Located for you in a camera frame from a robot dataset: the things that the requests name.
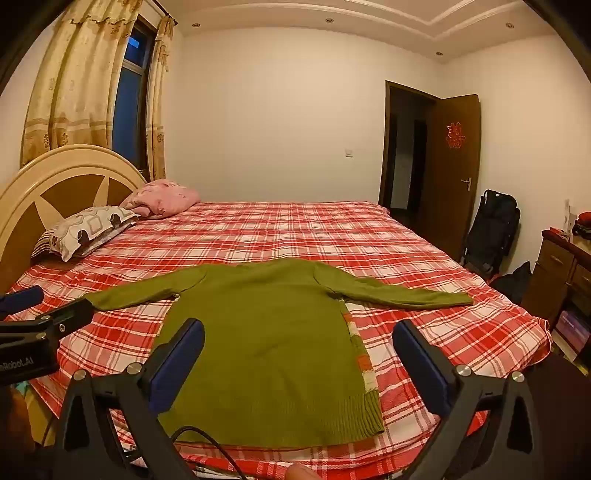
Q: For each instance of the dark wooden door frame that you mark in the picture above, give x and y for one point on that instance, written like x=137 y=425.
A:
x=384 y=138

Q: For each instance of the red paper door decoration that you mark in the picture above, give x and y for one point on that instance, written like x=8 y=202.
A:
x=455 y=135

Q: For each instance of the narrow beige patterned curtain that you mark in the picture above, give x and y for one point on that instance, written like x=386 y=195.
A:
x=157 y=115

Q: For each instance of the person's right hand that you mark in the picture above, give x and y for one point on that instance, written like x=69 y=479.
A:
x=301 y=473

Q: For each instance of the patterned white pillow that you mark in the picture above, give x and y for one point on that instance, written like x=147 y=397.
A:
x=87 y=228

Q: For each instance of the brown wooden door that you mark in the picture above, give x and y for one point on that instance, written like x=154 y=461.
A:
x=450 y=198

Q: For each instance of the dark window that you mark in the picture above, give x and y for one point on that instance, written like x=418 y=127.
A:
x=130 y=92

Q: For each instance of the wide beige patterned curtain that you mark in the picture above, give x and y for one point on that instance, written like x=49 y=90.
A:
x=74 y=83

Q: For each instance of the dark curtain rod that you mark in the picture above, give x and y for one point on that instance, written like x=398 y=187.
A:
x=165 y=11

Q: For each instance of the dark floor bag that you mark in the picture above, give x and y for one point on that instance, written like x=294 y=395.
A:
x=515 y=284

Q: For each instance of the green knitted sweater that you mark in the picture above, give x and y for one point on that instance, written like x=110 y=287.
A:
x=268 y=346

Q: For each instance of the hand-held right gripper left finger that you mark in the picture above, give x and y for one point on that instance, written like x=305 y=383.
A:
x=184 y=353

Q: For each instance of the cream wooden headboard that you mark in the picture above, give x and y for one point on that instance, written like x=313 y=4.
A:
x=27 y=194

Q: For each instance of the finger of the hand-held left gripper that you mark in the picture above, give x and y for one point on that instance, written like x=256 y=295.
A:
x=55 y=323
x=21 y=299

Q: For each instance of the red plaid bed sheet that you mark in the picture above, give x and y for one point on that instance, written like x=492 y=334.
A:
x=300 y=230

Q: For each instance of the black upright bag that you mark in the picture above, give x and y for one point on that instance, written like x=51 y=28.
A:
x=494 y=221

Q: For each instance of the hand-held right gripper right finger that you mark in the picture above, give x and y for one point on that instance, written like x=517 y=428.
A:
x=420 y=364

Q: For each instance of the brown wooden cabinet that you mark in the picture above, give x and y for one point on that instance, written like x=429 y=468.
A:
x=549 y=267

